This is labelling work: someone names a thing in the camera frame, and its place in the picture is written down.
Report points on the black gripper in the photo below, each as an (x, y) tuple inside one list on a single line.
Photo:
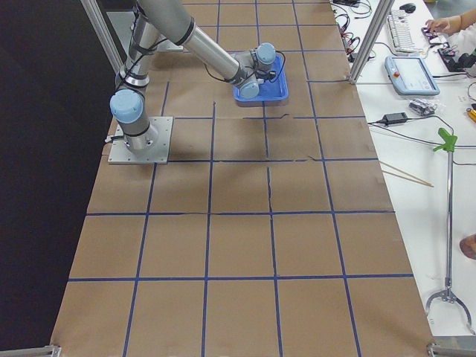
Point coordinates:
[(262, 74)]

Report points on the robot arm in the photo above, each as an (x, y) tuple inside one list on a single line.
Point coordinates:
[(156, 24)]

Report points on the blue plastic tray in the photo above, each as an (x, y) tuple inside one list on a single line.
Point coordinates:
[(273, 91)]

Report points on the person hand at keyboard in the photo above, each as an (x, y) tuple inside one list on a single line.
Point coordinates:
[(440, 25)]

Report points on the black power adapter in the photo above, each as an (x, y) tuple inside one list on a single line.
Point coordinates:
[(394, 118)]

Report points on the white keyboard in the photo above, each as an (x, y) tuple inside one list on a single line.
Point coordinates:
[(399, 30)]

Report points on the teach pendant tablet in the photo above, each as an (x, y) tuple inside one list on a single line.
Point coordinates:
[(410, 76)]

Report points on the brown paper table cover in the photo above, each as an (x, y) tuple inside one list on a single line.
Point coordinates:
[(270, 231)]

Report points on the wooden chopstick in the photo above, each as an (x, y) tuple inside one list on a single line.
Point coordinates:
[(399, 173)]

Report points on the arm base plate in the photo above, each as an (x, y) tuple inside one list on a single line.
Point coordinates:
[(165, 45), (151, 147)]

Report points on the aluminium frame post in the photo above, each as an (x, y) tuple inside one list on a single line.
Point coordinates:
[(379, 16)]

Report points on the green handled reacher grabber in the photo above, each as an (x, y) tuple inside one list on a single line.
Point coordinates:
[(446, 294)]

